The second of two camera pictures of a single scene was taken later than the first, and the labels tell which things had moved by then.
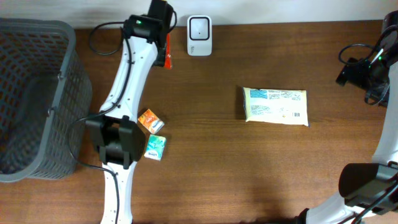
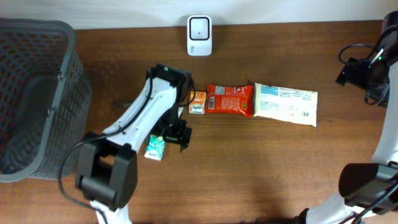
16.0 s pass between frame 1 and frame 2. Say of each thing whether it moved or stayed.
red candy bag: moved
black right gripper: stayed
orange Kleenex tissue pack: moved
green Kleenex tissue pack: stayed
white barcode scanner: stayed
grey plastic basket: stayed
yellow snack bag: moved
